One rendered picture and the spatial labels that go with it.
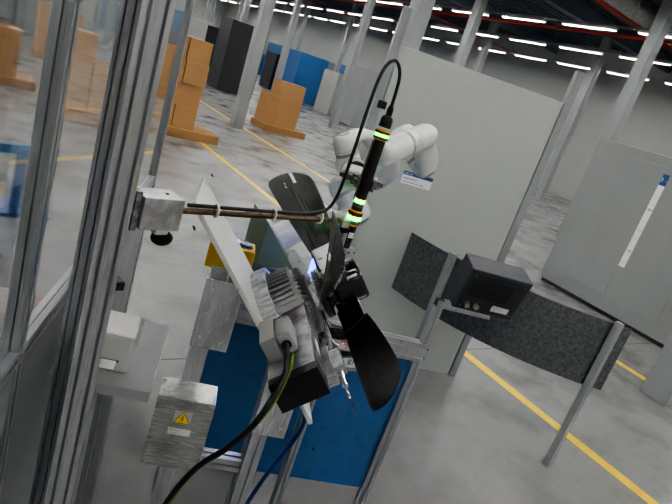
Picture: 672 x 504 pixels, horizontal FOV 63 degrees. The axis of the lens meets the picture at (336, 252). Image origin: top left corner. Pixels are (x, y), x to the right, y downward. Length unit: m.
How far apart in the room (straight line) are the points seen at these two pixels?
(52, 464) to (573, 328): 2.70
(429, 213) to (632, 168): 4.56
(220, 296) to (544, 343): 2.30
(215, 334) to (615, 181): 6.83
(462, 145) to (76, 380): 2.79
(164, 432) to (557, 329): 2.37
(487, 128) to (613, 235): 4.40
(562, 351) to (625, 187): 4.63
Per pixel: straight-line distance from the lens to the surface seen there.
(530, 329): 3.38
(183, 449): 1.63
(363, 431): 2.44
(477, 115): 3.59
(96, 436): 1.82
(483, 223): 3.77
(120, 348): 1.51
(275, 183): 1.53
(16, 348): 1.33
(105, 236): 1.17
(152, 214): 1.19
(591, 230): 7.94
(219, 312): 1.49
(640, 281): 7.61
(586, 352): 3.46
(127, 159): 1.12
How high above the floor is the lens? 1.72
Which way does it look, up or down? 17 degrees down
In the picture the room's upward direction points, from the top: 18 degrees clockwise
